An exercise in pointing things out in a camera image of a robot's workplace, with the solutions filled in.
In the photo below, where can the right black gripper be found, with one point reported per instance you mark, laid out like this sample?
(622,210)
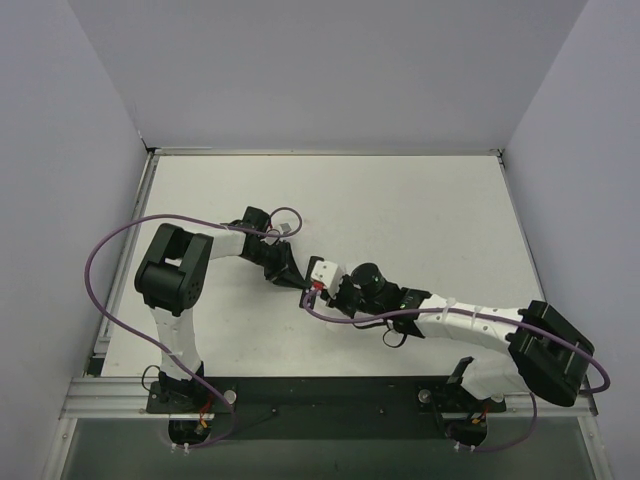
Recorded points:
(317,286)

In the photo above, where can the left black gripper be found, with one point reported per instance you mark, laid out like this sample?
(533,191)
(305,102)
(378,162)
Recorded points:
(275,261)

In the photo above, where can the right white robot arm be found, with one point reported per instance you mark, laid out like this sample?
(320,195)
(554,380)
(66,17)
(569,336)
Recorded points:
(538,349)

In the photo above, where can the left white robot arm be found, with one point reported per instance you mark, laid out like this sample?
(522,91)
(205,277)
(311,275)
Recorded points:
(171,278)

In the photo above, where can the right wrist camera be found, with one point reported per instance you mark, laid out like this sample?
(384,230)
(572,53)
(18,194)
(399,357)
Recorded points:
(326,275)

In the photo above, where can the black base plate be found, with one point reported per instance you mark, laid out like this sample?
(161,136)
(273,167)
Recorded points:
(321,408)

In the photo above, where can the aluminium rail frame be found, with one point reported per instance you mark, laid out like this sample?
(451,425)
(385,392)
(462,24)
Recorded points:
(330,317)

